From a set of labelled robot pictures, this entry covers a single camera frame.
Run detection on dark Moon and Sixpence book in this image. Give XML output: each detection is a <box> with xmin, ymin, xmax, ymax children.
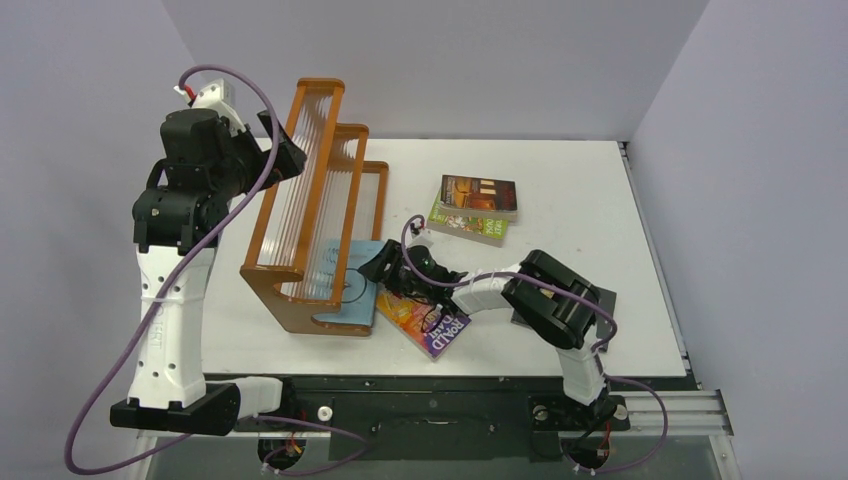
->
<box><xmin>510</xmin><ymin>286</ymin><xmax>618</xmax><ymax>333</ymax></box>

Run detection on orange wooden file rack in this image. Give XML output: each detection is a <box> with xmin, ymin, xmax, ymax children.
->
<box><xmin>240</xmin><ymin>78</ymin><xmax>389</xmax><ymax>337</ymax></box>

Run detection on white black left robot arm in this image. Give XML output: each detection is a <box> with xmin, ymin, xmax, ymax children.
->
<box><xmin>110</xmin><ymin>108</ymin><xmax>306</xmax><ymax>436</ymax></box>

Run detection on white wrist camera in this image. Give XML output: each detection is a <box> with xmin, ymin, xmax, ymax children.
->
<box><xmin>173</xmin><ymin>78</ymin><xmax>235</xmax><ymax>116</ymax></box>
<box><xmin>407</xmin><ymin>226</ymin><xmax>433</xmax><ymax>248</ymax></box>

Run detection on colourful Roald Dahl paperback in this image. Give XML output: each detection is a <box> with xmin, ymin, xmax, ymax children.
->
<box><xmin>376</xmin><ymin>290</ymin><xmax>472</xmax><ymax>361</ymax></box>

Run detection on brown cover paperback book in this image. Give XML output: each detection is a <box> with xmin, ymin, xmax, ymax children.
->
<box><xmin>438</xmin><ymin>175</ymin><xmax>519</xmax><ymax>222</ymax></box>

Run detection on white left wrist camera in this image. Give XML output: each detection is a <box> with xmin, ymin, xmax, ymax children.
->
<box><xmin>173</xmin><ymin>78</ymin><xmax>235</xmax><ymax>116</ymax></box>

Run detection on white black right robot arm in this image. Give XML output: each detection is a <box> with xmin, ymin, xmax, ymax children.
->
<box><xmin>357</xmin><ymin>240</ymin><xmax>617</xmax><ymax>427</ymax></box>

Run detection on green cover paperback book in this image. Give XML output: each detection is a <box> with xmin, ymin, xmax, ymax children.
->
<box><xmin>427</xmin><ymin>198</ymin><xmax>510</xmax><ymax>247</ymax></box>

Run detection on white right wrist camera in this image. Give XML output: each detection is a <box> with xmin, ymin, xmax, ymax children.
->
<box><xmin>407</xmin><ymin>226</ymin><xmax>433</xmax><ymax>248</ymax></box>

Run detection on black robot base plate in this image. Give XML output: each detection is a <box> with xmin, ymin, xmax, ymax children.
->
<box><xmin>231</xmin><ymin>375</ymin><xmax>698</xmax><ymax>470</ymax></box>

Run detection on aluminium rail frame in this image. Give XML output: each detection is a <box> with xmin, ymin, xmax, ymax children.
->
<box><xmin>127</xmin><ymin>391</ymin><xmax>741</xmax><ymax>479</ymax></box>

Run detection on light blue hardcover book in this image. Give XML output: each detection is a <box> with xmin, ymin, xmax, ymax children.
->
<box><xmin>316</xmin><ymin>240</ymin><xmax>384</xmax><ymax>331</ymax></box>

